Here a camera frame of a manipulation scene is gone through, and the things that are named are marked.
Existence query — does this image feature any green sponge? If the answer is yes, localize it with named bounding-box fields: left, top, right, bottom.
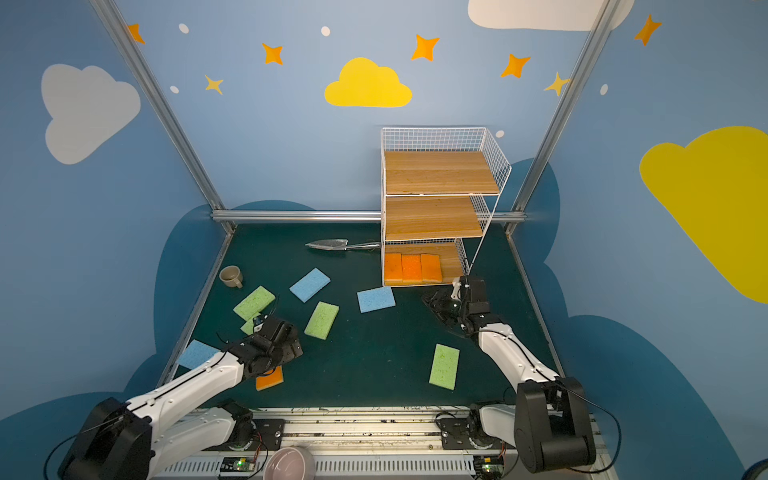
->
left=429, top=344, right=460, bottom=390
left=233, top=286, right=276, bottom=321
left=304, top=302, right=340, bottom=340
left=241, top=318, right=255, bottom=335

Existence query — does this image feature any white wire wooden shelf rack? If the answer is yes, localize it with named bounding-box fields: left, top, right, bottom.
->
left=380, top=126, right=512, bottom=287

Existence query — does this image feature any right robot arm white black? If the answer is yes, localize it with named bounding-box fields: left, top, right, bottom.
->
left=422, top=276, right=622, bottom=475

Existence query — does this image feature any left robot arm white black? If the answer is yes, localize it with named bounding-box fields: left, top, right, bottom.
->
left=57, top=316, right=303, bottom=479

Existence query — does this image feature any blue sponge near shelf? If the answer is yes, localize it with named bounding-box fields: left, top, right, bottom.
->
left=357, top=286, right=396, bottom=313

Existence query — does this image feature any blue sponge left centre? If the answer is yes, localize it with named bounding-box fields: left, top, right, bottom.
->
left=290, top=268, right=331, bottom=303

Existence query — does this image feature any beige ceramic mug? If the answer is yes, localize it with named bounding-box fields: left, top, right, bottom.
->
left=218, top=265, right=243, bottom=289

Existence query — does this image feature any blue sponge at left edge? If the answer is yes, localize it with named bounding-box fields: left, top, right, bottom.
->
left=177, top=340, right=220, bottom=370

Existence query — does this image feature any silver metal scoop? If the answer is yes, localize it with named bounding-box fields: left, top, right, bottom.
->
left=305, top=239, right=381, bottom=252

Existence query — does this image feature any pink bowl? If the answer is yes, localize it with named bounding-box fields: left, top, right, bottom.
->
left=263, top=447, right=316, bottom=480

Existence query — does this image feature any left green circuit board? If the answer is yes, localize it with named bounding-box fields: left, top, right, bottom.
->
left=217, top=456, right=256, bottom=479

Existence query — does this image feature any green circuit board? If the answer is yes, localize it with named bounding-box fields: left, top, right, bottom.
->
left=217, top=456, right=256, bottom=479
left=472, top=456, right=505, bottom=480

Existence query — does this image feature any right green circuit board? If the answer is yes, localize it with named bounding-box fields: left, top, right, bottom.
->
left=472, top=456, right=505, bottom=480

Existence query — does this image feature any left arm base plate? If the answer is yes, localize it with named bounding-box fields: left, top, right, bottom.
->
left=220, top=418, right=286, bottom=452

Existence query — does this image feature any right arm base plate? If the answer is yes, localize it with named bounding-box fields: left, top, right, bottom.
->
left=435, top=415, right=504, bottom=450

